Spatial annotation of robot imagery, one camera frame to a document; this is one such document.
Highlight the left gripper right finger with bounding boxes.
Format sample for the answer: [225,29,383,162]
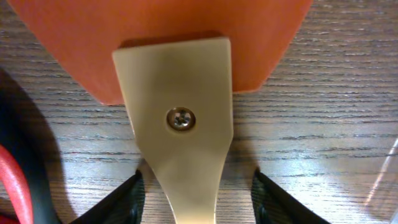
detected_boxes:
[251,169,329,224]

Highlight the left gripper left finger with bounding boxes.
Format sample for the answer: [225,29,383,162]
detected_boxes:
[71,170,145,224]

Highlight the orange scraper wooden handle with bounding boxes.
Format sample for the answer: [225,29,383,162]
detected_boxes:
[10,0,311,223]

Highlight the clear plastic container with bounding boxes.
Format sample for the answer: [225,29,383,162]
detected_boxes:
[364,139,397,223]

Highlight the small red cutting pliers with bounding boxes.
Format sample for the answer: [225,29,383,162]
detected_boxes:
[1,146,34,224]

